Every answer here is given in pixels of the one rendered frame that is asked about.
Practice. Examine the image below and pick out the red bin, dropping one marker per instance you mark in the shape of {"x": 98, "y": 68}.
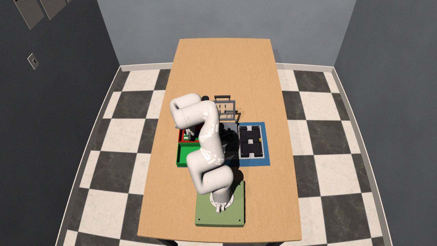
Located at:
{"x": 181, "y": 134}

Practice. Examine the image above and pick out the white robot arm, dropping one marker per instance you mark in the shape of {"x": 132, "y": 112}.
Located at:
{"x": 205, "y": 164}

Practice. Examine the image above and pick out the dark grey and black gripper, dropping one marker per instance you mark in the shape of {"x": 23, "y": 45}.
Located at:
{"x": 189, "y": 132}

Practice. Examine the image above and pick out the green open-top bin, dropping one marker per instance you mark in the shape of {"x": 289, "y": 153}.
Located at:
{"x": 183, "y": 150}

